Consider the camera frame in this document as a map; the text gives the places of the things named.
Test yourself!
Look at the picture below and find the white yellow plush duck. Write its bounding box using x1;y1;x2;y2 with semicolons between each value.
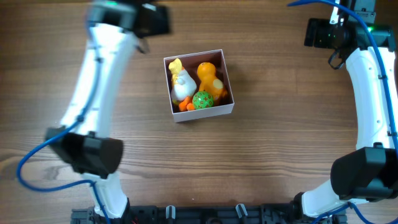
169;58;197;112

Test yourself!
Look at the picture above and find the orange plastic dinosaur toy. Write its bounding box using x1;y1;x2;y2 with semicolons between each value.
197;62;228;106

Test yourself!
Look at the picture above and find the green numbered ball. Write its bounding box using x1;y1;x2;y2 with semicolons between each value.
192;91;214;110

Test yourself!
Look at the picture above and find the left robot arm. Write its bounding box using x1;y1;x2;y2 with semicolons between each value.
46;1;170;222

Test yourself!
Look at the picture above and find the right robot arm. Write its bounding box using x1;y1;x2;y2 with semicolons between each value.
294;18;397;219

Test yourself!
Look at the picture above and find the pink open cardboard box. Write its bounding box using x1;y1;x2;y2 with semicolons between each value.
164;49;234;123

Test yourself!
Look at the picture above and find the blue left cable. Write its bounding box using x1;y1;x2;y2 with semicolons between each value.
16;18;111;224

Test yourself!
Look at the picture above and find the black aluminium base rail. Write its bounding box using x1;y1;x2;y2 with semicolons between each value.
70;203;348;224

